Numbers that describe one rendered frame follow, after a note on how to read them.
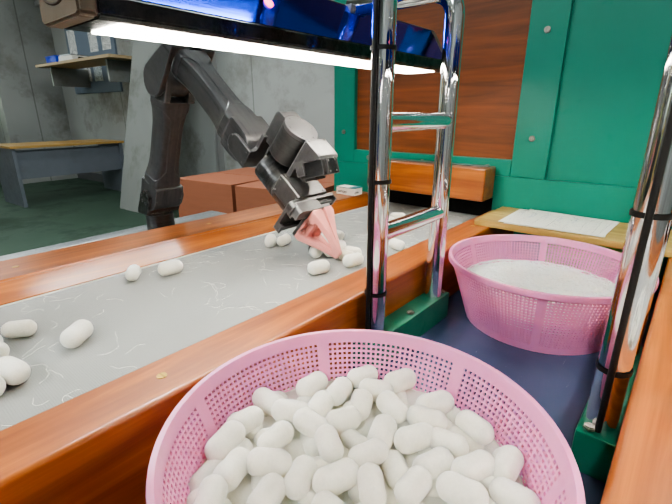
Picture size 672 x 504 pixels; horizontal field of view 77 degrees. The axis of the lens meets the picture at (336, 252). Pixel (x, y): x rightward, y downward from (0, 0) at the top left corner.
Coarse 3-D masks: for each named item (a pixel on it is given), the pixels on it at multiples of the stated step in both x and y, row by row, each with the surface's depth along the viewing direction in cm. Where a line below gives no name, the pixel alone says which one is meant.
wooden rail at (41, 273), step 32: (192, 224) 81; (224, 224) 81; (256, 224) 84; (32, 256) 63; (64, 256) 63; (96, 256) 63; (128, 256) 65; (160, 256) 68; (0, 288) 54; (32, 288) 56
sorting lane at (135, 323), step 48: (240, 240) 79; (96, 288) 58; (144, 288) 58; (192, 288) 58; (240, 288) 58; (288, 288) 58; (48, 336) 46; (96, 336) 46; (144, 336) 46; (192, 336) 46; (48, 384) 38; (96, 384) 38
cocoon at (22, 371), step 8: (0, 360) 37; (8, 360) 37; (16, 360) 37; (0, 368) 37; (8, 368) 36; (16, 368) 37; (24, 368) 37; (8, 376) 36; (16, 376) 36; (24, 376) 37; (8, 384) 37; (16, 384) 37
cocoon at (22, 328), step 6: (6, 324) 44; (12, 324) 44; (18, 324) 45; (24, 324) 45; (30, 324) 45; (36, 324) 46; (6, 330) 44; (12, 330) 44; (18, 330) 44; (24, 330) 45; (30, 330) 45; (6, 336) 44; (12, 336) 45; (18, 336) 45; (24, 336) 45
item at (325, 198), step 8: (272, 192) 69; (280, 200) 68; (296, 200) 64; (320, 200) 68; (328, 200) 70; (288, 208) 64; (280, 216) 66; (288, 216) 66; (280, 224) 66; (288, 224) 68; (296, 224) 69
